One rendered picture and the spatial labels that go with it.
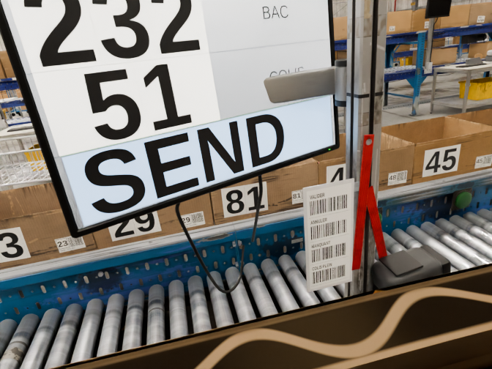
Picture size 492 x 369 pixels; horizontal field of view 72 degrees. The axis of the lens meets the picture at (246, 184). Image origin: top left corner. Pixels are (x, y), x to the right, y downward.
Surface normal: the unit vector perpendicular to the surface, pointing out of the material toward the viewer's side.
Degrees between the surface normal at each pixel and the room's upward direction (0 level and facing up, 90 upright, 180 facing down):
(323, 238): 90
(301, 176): 90
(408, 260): 8
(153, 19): 86
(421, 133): 89
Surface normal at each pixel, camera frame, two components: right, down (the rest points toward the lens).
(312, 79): 0.33, 0.33
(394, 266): -0.24, -0.88
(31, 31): 0.54, 0.20
